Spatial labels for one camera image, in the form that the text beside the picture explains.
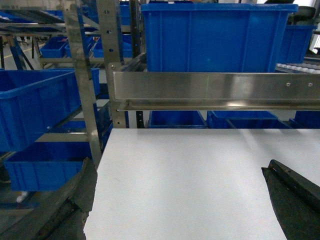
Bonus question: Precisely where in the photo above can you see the blue bin on side rack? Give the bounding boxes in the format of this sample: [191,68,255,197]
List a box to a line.
[0,68,85,152]

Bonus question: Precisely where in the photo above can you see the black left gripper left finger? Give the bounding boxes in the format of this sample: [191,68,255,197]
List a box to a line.
[0,157,98,240]

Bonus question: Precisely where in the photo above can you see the large blue plastic bin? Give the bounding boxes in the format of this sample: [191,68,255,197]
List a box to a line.
[141,2,298,73]

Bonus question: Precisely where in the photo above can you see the blue bin under shelf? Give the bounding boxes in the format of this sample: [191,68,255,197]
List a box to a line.
[206,110,291,129]
[147,110,208,129]

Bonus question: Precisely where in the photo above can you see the blue bin lower side rack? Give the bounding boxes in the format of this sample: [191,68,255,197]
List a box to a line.
[4,142,92,192]

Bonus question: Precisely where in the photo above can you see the blue bin upper right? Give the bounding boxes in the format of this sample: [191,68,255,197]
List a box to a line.
[277,25,317,64]

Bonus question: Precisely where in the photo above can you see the blue bin under shelf middle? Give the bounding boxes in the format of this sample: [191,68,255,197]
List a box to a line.
[147,110,208,129]

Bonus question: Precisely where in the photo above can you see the stainless steel shelf rack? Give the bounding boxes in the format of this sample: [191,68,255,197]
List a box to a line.
[0,0,320,164]

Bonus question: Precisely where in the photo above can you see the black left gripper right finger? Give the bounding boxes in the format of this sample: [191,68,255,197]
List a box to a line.
[261,159,320,240]

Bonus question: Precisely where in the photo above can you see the blue bin under shelf right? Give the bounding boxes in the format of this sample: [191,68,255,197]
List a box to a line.
[206,110,291,129]

